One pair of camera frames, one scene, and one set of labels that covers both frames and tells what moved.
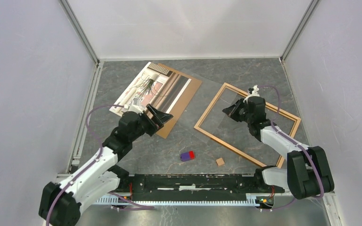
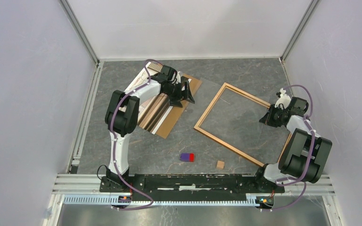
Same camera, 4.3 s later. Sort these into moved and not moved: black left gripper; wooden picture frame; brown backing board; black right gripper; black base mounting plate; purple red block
Moved: black right gripper; black left gripper
Not moved: wooden picture frame; purple red block; brown backing board; black base mounting plate
